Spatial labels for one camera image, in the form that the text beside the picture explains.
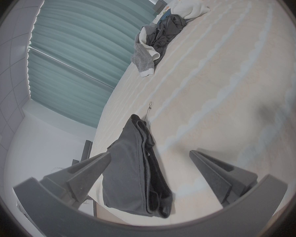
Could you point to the bed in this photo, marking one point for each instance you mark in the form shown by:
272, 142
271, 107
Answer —
224, 95

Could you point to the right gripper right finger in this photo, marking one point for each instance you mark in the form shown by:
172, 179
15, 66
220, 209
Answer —
219, 179

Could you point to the blue-green curtain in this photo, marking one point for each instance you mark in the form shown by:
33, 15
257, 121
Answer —
69, 90
88, 33

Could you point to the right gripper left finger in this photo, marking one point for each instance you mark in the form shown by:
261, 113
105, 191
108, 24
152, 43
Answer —
88, 175

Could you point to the black chest of drawers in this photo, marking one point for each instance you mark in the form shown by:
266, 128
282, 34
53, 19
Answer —
86, 150

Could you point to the pile of clothes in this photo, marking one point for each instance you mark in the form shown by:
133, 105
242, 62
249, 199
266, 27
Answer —
144, 60

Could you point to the black T-shirt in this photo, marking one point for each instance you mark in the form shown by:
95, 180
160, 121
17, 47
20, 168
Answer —
130, 171

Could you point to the grey bedside table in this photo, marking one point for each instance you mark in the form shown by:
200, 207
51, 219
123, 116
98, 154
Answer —
159, 6

